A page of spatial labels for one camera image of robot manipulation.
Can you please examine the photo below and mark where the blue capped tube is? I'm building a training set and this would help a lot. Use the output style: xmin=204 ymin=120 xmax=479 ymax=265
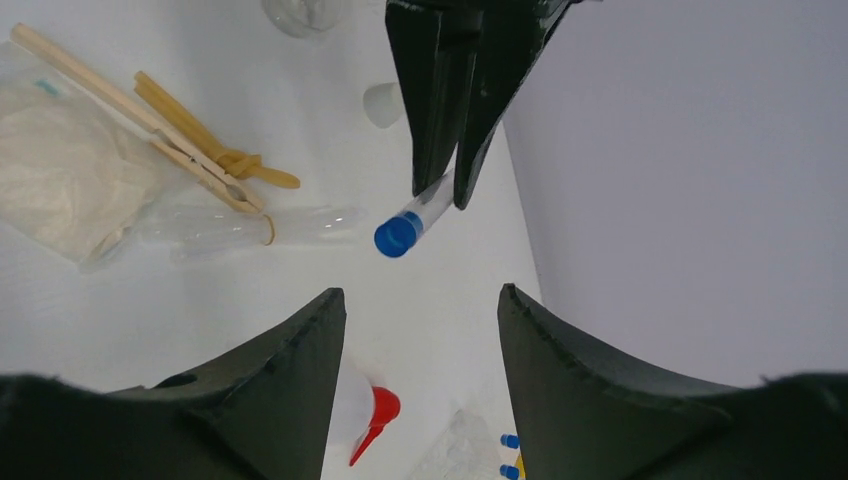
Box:
xmin=499 ymin=434 xmax=520 ymax=450
xmin=499 ymin=464 xmax=522 ymax=480
xmin=374 ymin=169 xmax=455 ymax=258

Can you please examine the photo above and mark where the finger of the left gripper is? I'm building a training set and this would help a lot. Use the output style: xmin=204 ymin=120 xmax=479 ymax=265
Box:
xmin=385 ymin=1 xmax=483 ymax=196
xmin=454 ymin=1 xmax=573 ymax=210

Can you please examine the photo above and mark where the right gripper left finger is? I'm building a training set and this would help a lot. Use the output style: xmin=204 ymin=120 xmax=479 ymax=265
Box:
xmin=1 ymin=288 xmax=346 ymax=479

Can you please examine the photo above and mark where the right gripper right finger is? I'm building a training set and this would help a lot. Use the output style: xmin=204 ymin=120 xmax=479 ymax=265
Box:
xmin=497 ymin=284 xmax=847 ymax=479

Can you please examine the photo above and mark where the clear plastic tube rack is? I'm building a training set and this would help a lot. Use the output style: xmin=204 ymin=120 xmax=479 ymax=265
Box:
xmin=406 ymin=409 xmax=512 ymax=480

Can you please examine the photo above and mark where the small glass flask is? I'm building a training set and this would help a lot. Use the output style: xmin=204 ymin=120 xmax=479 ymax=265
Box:
xmin=261 ymin=0 xmax=354 ymax=38

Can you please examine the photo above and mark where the yellow test tube rack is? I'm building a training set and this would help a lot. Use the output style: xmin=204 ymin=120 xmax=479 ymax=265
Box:
xmin=512 ymin=454 xmax=526 ymax=480

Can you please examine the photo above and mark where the small white cup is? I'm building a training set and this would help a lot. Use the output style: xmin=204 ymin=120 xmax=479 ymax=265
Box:
xmin=362 ymin=82 xmax=405 ymax=129

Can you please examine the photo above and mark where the bag of white powder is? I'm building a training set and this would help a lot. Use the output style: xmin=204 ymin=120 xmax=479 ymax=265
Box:
xmin=1 ymin=42 xmax=178 ymax=270

